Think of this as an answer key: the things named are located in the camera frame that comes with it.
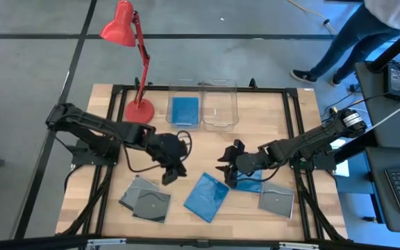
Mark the black table clamp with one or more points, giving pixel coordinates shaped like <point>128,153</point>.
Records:
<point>137,82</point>
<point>253,83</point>

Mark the blue jewel case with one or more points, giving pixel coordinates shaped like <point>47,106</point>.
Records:
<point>205,198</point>
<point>252,185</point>
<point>185,111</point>

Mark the black rig crossbar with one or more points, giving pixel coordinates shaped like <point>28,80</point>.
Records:
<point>47,242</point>

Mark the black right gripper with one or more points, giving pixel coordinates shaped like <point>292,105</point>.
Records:
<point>250,162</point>

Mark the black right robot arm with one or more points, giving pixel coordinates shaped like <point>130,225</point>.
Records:
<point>307,140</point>

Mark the black power adapter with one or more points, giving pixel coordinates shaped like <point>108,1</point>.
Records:
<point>396,83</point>

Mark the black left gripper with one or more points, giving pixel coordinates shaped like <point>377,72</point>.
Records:
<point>167,149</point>

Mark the black diagonal pole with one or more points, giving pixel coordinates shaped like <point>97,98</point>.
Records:
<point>356,147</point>
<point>394,48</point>

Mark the clear plastic bin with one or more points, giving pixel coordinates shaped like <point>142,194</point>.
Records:
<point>184,91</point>
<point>221,111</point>

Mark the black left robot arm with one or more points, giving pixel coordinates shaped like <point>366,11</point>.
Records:
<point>92,126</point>

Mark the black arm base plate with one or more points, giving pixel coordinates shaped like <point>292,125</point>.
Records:
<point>82,159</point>
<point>325,161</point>

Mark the person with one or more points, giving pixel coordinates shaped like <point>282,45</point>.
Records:
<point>352,34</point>

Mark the clear black jewel case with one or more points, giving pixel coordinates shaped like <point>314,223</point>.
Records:
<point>151,206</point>
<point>130,194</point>
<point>276,201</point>

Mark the red desk lamp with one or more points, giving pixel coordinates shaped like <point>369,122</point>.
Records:
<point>139,111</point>

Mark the white paper sheet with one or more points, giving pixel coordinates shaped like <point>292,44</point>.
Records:
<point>342,170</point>

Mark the silver rod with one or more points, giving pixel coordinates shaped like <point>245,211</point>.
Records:
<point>394,112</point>

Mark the black side desk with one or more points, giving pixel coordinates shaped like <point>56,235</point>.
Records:
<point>377,194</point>
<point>373,104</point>

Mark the black metal table frame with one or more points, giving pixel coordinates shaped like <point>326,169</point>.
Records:
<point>203,89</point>

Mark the yellow power plug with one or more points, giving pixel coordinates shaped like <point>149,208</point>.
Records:
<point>333,110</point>

